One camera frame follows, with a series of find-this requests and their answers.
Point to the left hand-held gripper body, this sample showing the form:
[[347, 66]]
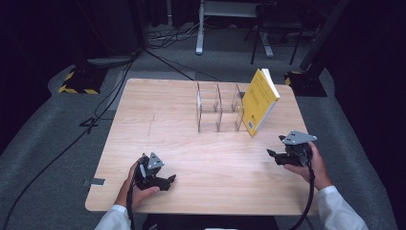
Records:
[[150, 172]]

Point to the person's right hand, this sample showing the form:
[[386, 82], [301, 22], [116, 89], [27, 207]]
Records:
[[316, 169]]

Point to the grey metal pole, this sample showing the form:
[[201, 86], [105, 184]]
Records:
[[322, 35]]

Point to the person's left hand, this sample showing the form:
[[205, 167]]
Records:
[[137, 195]]

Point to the grey tape strip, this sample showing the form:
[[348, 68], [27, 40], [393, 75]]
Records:
[[95, 182]]

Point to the clear acrylic book rack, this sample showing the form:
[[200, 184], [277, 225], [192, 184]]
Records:
[[209, 108]]

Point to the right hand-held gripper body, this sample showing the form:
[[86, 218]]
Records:
[[298, 150]]

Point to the yellow book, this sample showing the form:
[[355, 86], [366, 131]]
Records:
[[258, 102]]

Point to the striped black stand base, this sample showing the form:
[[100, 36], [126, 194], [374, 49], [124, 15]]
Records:
[[306, 84], [83, 81]]

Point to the black chair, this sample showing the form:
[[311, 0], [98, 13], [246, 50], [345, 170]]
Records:
[[274, 25]]

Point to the white desk frame leg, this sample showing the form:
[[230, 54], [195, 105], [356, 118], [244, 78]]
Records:
[[200, 35]]

